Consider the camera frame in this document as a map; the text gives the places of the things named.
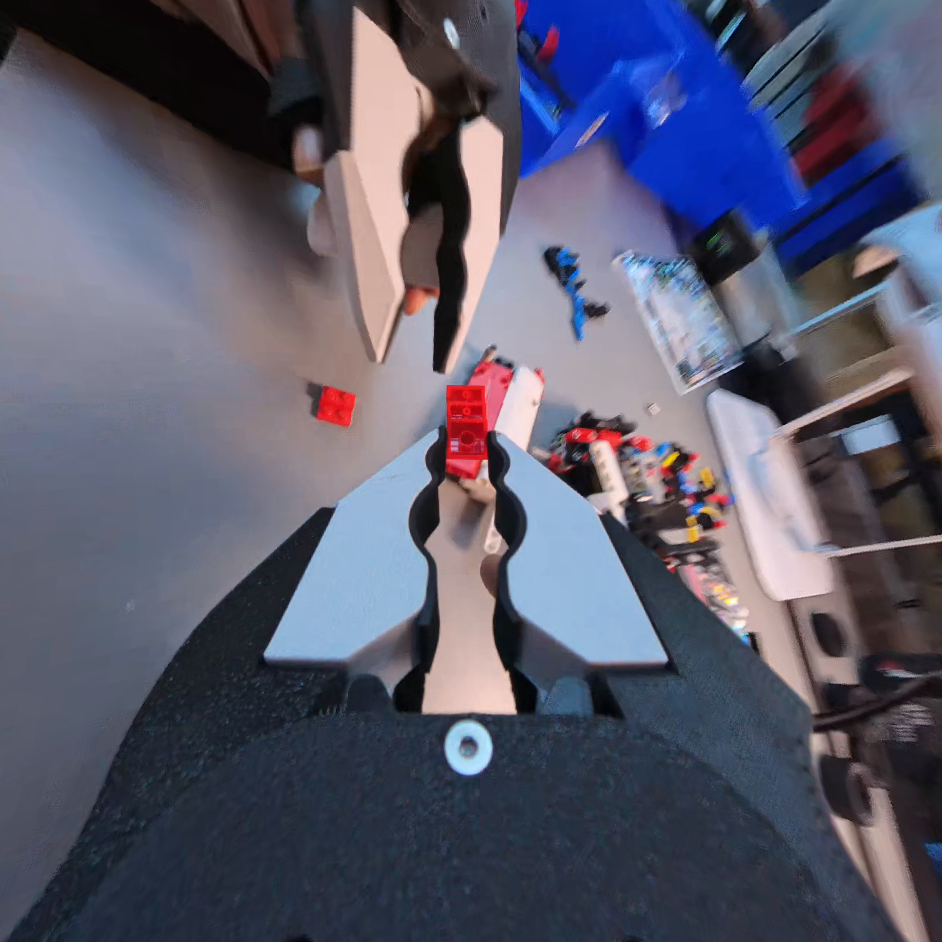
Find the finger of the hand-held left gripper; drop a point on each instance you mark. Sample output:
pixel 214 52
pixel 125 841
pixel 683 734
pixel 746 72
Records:
pixel 368 221
pixel 486 199

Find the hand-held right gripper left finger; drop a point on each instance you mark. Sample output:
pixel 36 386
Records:
pixel 360 581

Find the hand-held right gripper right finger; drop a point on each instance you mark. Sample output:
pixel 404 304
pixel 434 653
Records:
pixel 581 589

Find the red square lego plate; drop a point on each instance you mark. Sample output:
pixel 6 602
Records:
pixel 336 405

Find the red lego slope brick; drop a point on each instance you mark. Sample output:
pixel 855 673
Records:
pixel 466 434

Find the holographic sticker sheet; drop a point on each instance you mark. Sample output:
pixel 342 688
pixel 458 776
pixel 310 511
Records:
pixel 677 324

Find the blue and black lego pieces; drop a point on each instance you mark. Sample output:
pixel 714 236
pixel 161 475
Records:
pixel 574 287

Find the lego race car model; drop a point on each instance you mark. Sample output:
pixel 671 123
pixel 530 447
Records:
pixel 611 463

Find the red white lego panel assembly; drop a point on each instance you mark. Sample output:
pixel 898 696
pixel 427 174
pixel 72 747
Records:
pixel 508 397

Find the black lego tire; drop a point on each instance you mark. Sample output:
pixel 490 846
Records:
pixel 846 791

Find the person's left hand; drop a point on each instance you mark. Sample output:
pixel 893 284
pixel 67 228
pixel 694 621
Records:
pixel 307 154

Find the person's right hand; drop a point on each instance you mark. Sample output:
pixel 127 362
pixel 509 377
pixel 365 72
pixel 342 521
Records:
pixel 489 581

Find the blue plastic bin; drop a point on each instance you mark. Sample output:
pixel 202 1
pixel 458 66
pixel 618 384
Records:
pixel 662 147

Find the white book stand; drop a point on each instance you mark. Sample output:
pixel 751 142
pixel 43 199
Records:
pixel 773 500

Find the black digital timer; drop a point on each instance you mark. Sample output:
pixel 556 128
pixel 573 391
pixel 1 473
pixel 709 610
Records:
pixel 725 243

